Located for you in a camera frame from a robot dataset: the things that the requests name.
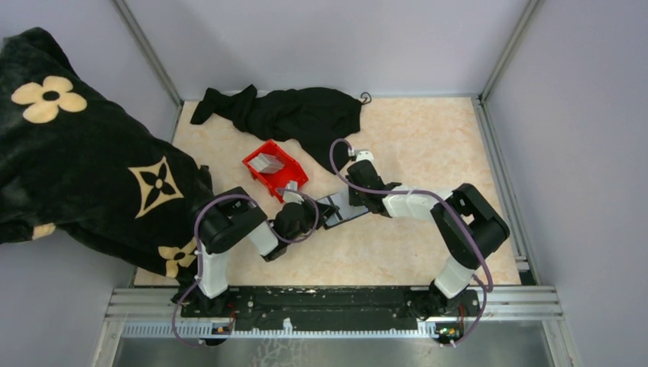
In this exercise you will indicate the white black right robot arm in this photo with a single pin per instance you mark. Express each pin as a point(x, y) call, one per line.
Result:
point(469, 225)

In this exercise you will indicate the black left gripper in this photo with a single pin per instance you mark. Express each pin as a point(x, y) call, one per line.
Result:
point(325, 211)

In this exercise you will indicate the stack of silver cards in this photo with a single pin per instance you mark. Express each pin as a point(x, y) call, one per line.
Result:
point(266, 164)

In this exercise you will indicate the black floral blanket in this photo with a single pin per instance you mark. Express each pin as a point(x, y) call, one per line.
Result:
point(75, 161)

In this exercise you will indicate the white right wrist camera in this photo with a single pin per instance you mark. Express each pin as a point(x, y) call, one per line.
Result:
point(362, 155)

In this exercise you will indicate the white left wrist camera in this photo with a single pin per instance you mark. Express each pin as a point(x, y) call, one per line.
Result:
point(290, 193)

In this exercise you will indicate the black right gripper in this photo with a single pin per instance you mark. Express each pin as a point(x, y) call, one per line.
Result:
point(353, 199)

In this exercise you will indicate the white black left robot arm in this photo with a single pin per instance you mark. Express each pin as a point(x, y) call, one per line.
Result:
point(233, 216)

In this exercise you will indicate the black cloth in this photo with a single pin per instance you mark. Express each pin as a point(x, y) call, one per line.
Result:
point(314, 117)

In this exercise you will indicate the black leather card holder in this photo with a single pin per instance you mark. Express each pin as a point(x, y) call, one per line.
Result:
point(344, 210)

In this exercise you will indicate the red plastic bin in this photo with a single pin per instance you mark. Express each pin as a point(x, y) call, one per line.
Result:
point(272, 182)

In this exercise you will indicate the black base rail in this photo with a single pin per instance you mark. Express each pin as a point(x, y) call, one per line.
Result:
point(311, 309)

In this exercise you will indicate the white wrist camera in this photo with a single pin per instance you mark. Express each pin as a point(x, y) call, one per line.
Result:
point(362, 155)
point(290, 193)

